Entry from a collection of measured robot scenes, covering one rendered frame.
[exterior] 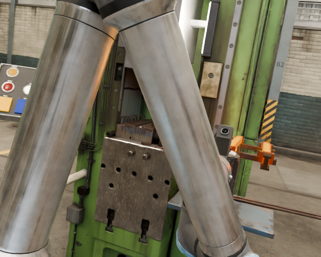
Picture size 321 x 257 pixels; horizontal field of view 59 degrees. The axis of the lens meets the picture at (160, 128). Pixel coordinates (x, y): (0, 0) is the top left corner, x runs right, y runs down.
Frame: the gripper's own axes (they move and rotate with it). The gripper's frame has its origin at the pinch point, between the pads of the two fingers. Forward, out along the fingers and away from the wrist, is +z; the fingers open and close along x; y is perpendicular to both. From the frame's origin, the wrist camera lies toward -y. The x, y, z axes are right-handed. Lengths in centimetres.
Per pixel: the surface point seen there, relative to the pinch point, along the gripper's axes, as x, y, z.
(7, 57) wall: -781, -32, 557
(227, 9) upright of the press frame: -18, -59, 46
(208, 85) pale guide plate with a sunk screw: -21, -21, 44
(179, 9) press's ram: -37, -53, 31
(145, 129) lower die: -45, 5, 31
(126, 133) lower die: -55, 9, 30
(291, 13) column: 7, -215, 601
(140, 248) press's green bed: -36, 63, 26
